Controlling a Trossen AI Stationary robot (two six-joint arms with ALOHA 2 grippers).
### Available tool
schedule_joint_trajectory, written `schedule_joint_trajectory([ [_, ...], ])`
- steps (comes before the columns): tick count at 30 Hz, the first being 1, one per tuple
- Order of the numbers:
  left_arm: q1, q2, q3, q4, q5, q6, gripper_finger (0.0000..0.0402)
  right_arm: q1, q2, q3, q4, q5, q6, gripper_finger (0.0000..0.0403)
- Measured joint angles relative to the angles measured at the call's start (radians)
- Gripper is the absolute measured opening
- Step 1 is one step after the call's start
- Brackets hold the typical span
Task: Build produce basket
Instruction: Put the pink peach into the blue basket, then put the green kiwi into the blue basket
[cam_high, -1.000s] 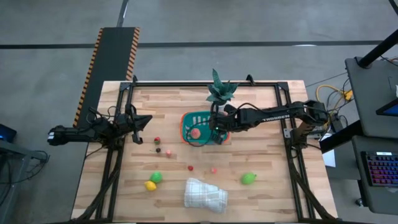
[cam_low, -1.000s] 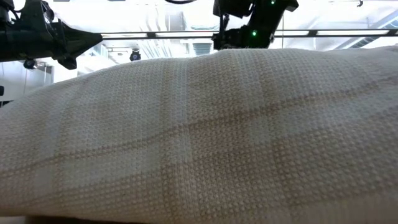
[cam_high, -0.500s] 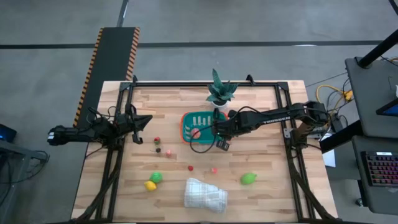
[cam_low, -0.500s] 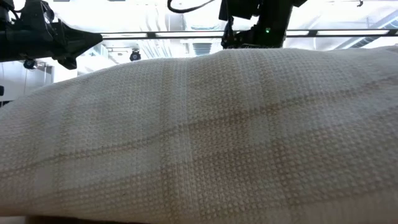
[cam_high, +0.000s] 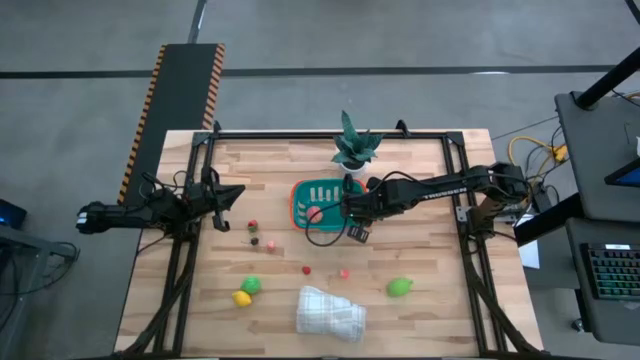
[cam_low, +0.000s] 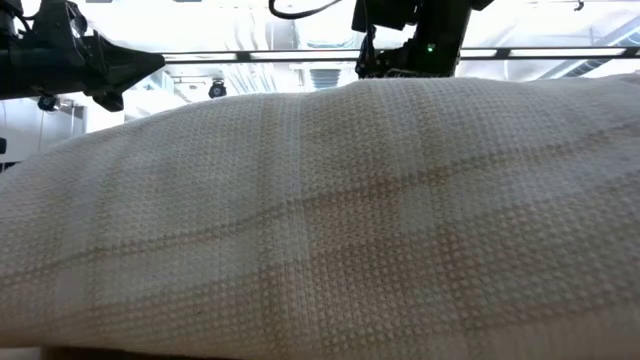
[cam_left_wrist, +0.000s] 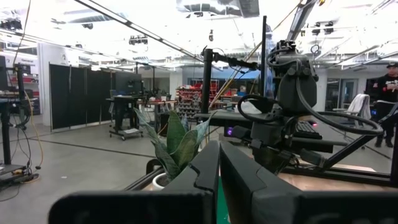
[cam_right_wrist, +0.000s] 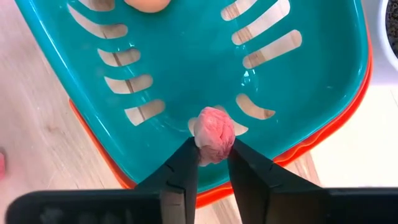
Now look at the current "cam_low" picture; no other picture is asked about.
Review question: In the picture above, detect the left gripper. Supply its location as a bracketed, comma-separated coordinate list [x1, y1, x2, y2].
[0, 30, 166, 113]

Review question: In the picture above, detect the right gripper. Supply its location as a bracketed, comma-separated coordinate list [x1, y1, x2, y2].
[412, 52, 459, 80]

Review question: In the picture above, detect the grey louvred vent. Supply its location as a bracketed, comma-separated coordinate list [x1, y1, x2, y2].
[308, 68, 342, 90]

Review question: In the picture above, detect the white waffle-weave cloth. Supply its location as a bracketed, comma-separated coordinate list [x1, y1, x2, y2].
[0, 73, 640, 360]

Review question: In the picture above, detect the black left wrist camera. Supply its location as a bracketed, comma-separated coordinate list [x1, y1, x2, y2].
[29, 0, 91, 51]

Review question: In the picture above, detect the black aluminium table frame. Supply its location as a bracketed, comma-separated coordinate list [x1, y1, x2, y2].
[159, 46, 640, 64]

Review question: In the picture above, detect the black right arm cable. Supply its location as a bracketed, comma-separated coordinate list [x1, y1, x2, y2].
[268, 0, 346, 22]

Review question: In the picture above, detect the grey ceiling duct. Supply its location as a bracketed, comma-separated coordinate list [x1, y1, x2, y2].
[537, 29, 640, 80]

